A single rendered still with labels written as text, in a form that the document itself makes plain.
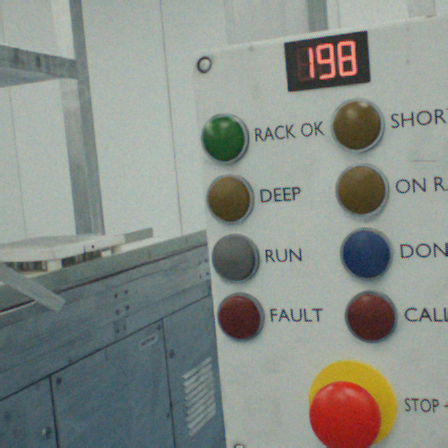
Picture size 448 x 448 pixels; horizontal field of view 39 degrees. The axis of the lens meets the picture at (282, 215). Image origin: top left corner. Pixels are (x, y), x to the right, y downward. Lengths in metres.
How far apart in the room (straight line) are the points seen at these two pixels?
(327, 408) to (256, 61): 0.20
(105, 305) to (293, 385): 1.04
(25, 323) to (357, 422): 0.92
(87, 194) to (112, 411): 0.63
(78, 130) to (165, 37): 2.66
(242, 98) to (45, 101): 4.45
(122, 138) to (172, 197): 0.54
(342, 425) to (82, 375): 1.12
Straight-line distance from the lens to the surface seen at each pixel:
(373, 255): 0.35
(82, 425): 1.46
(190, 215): 4.37
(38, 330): 1.25
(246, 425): 0.41
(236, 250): 0.38
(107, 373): 1.51
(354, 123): 0.35
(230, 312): 0.39
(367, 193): 0.35
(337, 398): 0.36
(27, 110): 4.88
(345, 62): 0.36
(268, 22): 0.44
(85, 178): 1.86
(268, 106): 0.37
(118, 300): 1.45
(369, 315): 0.36
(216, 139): 0.38
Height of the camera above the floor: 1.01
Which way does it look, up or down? 4 degrees down
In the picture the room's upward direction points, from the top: 5 degrees counter-clockwise
